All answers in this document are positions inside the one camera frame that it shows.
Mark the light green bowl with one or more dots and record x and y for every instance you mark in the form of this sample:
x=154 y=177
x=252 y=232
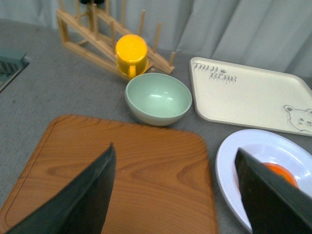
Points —
x=158 y=99

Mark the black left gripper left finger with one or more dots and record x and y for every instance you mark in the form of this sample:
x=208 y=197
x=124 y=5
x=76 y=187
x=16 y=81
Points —
x=80 y=207

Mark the wooden cutting board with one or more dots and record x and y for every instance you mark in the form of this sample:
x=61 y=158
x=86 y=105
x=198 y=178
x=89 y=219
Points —
x=162 y=184

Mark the wooden dish rack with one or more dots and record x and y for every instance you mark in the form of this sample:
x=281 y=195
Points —
x=93 y=33

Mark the orange fruit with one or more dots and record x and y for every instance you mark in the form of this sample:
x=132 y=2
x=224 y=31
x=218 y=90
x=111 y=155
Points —
x=282 y=172

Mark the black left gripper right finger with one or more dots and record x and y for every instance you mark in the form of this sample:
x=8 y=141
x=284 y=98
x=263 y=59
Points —
x=272 y=205

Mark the beige bear tray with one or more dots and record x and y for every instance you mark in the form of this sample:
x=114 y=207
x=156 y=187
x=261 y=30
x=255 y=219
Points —
x=251 y=97

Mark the yellow plastic mug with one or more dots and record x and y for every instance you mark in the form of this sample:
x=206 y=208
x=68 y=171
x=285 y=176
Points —
x=132 y=55

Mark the white ceramic plate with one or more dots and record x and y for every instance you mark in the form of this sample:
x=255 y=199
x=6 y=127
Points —
x=265 y=147

